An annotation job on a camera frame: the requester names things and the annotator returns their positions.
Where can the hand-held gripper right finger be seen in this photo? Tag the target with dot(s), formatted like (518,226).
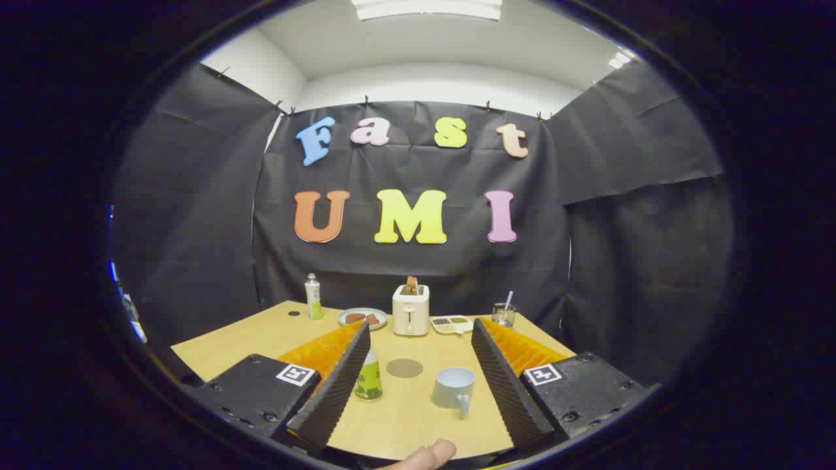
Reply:
(506,385)

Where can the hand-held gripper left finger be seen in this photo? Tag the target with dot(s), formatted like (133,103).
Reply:
(339,385)

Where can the clear juice bottle green label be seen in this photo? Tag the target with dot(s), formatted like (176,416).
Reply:
(370,382)

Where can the pale blue cup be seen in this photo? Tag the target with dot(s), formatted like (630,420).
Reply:
(450,393)

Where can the round brown coaster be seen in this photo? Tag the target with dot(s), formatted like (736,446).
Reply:
(404,368)

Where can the small white green capped bottle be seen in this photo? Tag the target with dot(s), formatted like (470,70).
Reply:
(314,300)

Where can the pale green plate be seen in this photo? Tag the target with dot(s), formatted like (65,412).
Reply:
(343,319)

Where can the clear glass tumbler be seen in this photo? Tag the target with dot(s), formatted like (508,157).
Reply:
(503,317)

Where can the wooden table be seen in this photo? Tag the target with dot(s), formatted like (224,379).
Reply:
(405,424)

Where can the white divided snack dish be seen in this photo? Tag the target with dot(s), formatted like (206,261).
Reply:
(452,324)

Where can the white straw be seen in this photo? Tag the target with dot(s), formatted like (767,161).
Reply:
(509,299)

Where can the cream toaster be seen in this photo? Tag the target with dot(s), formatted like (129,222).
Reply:
(410,313)

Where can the brown toast slice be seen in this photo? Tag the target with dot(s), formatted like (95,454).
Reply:
(411,286)

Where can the black backdrop cloth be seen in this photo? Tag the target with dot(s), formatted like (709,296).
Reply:
(588,228)

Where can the small ceiling light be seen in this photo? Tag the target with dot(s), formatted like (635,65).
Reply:
(619,60)

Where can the long ceiling light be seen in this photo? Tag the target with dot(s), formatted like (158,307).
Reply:
(424,8)

